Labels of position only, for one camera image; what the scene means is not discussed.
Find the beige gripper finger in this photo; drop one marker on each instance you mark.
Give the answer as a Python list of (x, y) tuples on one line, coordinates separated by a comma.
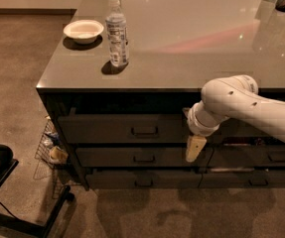
[(194, 146)]

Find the grey drawer cabinet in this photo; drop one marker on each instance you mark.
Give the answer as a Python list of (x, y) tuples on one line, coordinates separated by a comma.
[(175, 47)]

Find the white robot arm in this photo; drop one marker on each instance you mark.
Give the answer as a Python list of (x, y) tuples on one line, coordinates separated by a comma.
[(214, 90)]

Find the clear plastic water bottle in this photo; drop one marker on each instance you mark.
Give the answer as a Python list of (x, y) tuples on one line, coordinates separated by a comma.
[(116, 29)]

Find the wire mesh basket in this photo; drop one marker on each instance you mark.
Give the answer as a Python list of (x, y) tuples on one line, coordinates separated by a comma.
[(56, 174)]

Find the white bowl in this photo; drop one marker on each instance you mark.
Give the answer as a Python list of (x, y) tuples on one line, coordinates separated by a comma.
[(83, 31)]

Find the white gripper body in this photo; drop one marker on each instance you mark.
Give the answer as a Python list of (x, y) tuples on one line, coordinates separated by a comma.
[(195, 124)]

